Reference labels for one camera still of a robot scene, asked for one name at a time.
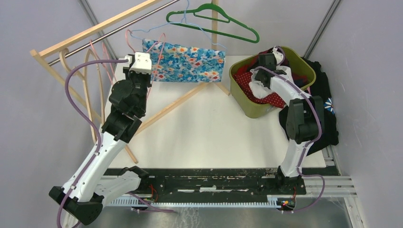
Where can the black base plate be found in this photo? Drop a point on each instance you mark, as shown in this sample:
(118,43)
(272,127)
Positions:
(216,185)

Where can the white garment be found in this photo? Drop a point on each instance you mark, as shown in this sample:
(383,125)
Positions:
(282,81)

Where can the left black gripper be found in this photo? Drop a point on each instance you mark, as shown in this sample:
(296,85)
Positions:
(148,76)

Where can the green plastic basket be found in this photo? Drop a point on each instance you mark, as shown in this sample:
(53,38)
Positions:
(250,109)

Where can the wooden clothes rack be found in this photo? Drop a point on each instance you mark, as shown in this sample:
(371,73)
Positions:
(62,49)

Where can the black garment with flower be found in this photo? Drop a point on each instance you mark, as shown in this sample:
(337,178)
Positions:
(321,88)

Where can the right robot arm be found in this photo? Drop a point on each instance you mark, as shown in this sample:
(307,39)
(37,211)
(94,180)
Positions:
(303,123)

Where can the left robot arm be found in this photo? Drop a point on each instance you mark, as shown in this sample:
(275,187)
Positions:
(83,196)

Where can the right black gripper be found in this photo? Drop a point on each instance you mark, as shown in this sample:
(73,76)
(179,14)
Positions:
(257,76)

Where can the red plaid shirt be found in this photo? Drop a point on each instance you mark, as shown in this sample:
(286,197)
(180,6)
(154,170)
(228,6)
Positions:
(300,70)

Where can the blue floral garment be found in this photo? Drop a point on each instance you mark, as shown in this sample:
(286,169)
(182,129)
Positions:
(187,64)

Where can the green hanger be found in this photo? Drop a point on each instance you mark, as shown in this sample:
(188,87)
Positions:
(222,17)

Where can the red polka dot garment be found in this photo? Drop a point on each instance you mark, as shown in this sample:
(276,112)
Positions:
(270,97)

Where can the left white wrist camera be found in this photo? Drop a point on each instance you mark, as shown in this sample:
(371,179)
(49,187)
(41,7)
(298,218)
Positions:
(140,62)

